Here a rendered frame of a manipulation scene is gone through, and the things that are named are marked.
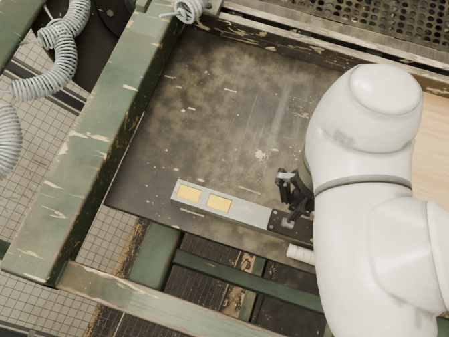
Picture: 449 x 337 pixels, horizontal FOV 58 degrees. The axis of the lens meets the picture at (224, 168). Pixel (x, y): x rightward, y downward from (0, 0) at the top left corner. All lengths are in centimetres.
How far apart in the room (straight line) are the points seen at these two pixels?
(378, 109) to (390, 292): 16
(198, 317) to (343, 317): 49
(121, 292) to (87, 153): 30
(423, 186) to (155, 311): 67
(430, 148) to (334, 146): 70
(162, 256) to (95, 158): 27
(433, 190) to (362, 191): 66
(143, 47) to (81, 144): 28
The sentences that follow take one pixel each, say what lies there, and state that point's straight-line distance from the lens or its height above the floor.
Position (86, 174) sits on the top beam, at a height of 185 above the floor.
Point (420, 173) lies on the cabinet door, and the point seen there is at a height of 123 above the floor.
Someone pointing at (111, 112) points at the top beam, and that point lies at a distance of 95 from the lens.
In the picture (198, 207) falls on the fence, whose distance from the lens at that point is 90.
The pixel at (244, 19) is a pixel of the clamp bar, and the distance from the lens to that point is 112.
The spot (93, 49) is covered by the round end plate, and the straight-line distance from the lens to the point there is 152.
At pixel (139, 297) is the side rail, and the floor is 167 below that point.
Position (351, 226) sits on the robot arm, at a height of 175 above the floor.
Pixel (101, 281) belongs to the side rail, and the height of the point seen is 174.
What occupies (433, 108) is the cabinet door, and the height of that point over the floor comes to 122.
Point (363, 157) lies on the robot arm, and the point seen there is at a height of 175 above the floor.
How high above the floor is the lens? 204
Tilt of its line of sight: 28 degrees down
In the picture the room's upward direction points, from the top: 59 degrees counter-clockwise
